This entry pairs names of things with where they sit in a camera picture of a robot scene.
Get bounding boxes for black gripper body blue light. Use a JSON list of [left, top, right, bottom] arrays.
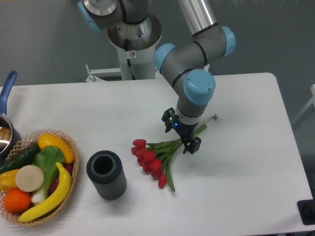
[[172, 118, 197, 145]]

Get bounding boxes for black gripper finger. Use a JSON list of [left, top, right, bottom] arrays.
[[161, 108, 179, 133], [182, 134, 202, 154]]

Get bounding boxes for red tulip bouquet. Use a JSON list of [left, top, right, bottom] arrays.
[[130, 114, 219, 193]]

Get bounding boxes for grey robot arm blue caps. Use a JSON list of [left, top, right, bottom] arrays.
[[78, 0, 236, 154]]

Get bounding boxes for dark grey ribbed vase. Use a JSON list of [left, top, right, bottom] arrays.
[[86, 150, 127, 200]]

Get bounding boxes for dark red vegetable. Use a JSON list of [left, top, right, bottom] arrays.
[[49, 163, 73, 195]]

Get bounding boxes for yellow squash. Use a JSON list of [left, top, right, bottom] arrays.
[[37, 133, 74, 164]]

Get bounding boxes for black device at table edge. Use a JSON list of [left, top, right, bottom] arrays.
[[297, 199, 315, 225]]

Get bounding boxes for green bok choy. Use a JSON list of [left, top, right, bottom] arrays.
[[31, 146, 64, 205]]

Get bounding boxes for yellow banana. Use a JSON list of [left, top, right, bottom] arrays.
[[18, 162, 71, 223]]

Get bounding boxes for dark green cucumber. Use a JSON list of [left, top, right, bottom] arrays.
[[0, 143, 40, 174]]

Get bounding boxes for beige round wooden disc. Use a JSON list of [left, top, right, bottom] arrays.
[[15, 165, 44, 192]]

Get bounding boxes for yellow bell pepper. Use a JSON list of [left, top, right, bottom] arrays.
[[0, 169, 19, 192]]

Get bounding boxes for orange fruit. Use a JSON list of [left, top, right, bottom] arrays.
[[3, 188, 31, 212]]

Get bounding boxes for woven wicker basket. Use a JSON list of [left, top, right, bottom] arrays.
[[0, 129, 80, 227]]

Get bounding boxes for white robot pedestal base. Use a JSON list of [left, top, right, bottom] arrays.
[[85, 12, 163, 83]]

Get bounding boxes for white furniture frame right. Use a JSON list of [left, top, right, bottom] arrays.
[[291, 84, 315, 130]]

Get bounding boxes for blue handled saucepan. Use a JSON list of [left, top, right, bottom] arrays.
[[0, 71, 21, 166]]

